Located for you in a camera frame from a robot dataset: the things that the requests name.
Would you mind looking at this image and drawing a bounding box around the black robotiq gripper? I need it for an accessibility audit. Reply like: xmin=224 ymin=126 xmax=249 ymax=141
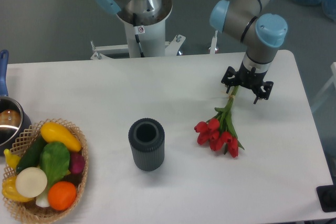
xmin=221 ymin=66 xmax=274 ymax=104

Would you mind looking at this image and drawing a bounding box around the red tulip bouquet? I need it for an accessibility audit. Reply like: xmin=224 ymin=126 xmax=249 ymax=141
xmin=194 ymin=87 xmax=244 ymax=158

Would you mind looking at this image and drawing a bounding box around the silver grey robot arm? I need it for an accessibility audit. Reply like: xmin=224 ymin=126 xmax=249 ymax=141
xmin=94 ymin=0 xmax=288 ymax=100

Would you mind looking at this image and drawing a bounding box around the dark grey ribbed vase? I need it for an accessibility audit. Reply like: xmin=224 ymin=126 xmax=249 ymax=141
xmin=128 ymin=118 xmax=165 ymax=172

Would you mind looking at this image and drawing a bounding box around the black device at table edge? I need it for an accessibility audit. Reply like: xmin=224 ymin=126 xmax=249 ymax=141
xmin=316 ymin=185 xmax=335 ymax=212

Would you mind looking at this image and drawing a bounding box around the purple red onion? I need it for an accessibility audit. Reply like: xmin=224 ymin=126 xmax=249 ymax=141
xmin=69 ymin=152 xmax=86 ymax=174

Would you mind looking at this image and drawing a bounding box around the yellow squash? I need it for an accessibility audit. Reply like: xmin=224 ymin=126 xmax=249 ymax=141
xmin=40 ymin=122 xmax=82 ymax=152

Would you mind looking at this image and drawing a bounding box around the green lettuce leaf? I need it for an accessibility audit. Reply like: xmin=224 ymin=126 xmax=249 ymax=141
xmin=40 ymin=142 xmax=70 ymax=189

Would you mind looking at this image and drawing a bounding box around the orange fruit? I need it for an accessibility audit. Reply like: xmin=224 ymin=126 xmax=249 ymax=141
xmin=48 ymin=181 xmax=77 ymax=211

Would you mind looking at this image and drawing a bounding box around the green cucumber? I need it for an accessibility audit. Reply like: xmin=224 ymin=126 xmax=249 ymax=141
xmin=16 ymin=135 xmax=47 ymax=174

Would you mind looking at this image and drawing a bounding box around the white leek stalk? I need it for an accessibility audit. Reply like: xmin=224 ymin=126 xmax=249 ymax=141
xmin=35 ymin=188 xmax=50 ymax=208

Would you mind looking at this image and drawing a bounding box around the white round onion slice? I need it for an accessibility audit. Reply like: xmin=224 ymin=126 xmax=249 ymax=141
xmin=15 ymin=167 xmax=47 ymax=198

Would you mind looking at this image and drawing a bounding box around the woven wicker basket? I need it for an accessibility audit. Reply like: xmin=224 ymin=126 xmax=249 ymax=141
xmin=3 ymin=119 xmax=89 ymax=223

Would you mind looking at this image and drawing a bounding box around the yellow bell pepper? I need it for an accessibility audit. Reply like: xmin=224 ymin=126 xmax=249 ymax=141
xmin=2 ymin=176 xmax=34 ymax=202

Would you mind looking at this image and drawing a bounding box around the white frame at right edge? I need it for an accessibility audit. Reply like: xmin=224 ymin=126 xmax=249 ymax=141
xmin=310 ymin=62 xmax=335 ymax=113

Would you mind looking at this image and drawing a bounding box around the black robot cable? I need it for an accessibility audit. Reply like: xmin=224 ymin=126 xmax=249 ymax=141
xmin=132 ymin=13 xmax=145 ymax=58

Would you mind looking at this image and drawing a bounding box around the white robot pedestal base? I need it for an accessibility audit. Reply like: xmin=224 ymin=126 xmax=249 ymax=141
xmin=90 ymin=11 xmax=219 ymax=60

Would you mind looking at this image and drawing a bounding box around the blue handled saucepan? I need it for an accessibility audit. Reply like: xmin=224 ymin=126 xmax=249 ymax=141
xmin=1 ymin=49 xmax=31 ymax=157

